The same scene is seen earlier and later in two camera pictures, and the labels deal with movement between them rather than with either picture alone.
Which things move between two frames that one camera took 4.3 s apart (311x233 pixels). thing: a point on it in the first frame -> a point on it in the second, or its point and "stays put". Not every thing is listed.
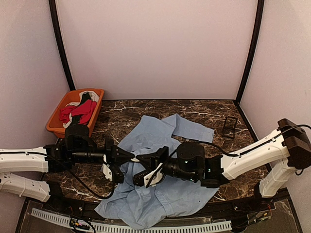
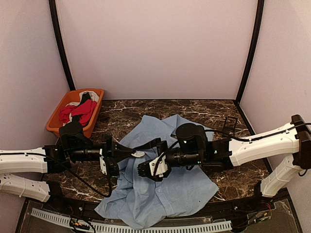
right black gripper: (149, 162) -> (160, 145)
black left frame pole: (62, 45) stays put
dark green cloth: (85, 97) stays put
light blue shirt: (170, 198) stays put
